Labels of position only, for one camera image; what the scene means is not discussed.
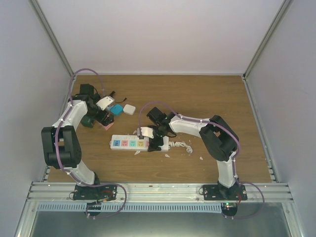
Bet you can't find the dark green square adapter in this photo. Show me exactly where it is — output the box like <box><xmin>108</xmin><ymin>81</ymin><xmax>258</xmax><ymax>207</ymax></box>
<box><xmin>80</xmin><ymin>115</ymin><xmax>95</xmax><ymax>128</ymax></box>

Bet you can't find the large pink adapter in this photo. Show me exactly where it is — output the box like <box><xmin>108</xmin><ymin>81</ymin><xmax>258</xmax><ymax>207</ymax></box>
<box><xmin>102</xmin><ymin>122</ymin><xmax>114</xmax><ymax>130</ymax></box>

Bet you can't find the cyan square adapter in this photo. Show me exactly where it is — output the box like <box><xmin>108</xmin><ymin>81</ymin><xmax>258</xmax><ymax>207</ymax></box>
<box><xmin>110</xmin><ymin>104</ymin><xmax>123</xmax><ymax>116</ymax></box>

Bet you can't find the black plug with cable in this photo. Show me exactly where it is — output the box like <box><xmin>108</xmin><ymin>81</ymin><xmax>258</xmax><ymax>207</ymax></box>
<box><xmin>109</xmin><ymin>90</ymin><xmax>127</xmax><ymax>103</ymax></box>

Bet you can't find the white grey plug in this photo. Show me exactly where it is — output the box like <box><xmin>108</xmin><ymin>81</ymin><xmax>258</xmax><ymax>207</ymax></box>
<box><xmin>123</xmin><ymin>104</ymin><xmax>136</xmax><ymax>115</ymax></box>

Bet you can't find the white power strip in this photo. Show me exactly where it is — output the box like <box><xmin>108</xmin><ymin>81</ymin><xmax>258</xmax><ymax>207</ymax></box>
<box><xmin>108</xmin><ymin>134</ymin><xmax>171</xmax><ymax>152</ymax></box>

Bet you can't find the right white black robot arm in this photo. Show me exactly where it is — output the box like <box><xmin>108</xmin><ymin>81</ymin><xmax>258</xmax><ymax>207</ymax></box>
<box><xmin>147</xmin><ymin>107</ymin><xmax>240</xmax><ymax>200</ymax></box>

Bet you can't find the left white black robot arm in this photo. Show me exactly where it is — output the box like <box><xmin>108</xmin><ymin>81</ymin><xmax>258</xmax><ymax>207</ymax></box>
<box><xmin>41</xmin><ymin>84</ymin><xmax>115</xmax><ymax>199</ymax></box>

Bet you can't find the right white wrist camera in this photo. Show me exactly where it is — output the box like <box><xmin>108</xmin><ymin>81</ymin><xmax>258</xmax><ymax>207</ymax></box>
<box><xmin>137</xmin><ymin>127</ymin><xmax>154</xmax><ymax>139</ymax></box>

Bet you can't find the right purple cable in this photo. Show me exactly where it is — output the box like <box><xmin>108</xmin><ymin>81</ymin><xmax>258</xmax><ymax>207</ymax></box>
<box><xmin>138</xmin><ymin>100</ymin><xmax>266</xmax><ymax>220</ymax></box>

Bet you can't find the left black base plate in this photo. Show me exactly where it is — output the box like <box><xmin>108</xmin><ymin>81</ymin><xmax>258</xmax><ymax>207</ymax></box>
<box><xmin>69</xmin><ymin>185</ymin><xmax>117</xmax><ymax>201</ymax></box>

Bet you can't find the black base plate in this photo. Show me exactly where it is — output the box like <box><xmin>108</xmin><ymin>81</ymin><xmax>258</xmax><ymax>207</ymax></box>
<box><xmin>198</xmin><ymin>183</ymin><xmax>248</xmax><ymax>201</ymax></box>
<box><xmin>69</xmin><ymin>185</ymin><xmax>117</xmax><ymax>201</ymax></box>

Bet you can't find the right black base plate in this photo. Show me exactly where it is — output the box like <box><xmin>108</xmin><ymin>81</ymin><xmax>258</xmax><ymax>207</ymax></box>
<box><xmin>198</xmin><ymin>183</ymin><xmax>248</xmax><ymax>201</ymax></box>

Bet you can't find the grey slotted cable duct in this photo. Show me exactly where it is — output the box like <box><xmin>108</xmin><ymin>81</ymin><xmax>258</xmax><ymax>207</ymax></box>
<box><xmin>38</xmin><ymin>202</ymin><xmax>222</xmax><ymax>213</ymax></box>

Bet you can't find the aluminium front rail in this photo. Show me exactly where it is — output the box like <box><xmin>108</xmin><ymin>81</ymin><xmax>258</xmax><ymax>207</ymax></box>
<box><xmin>27</xmin><ymin>182</ymin><xmax>293</xmax><ymax>203</ymax></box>

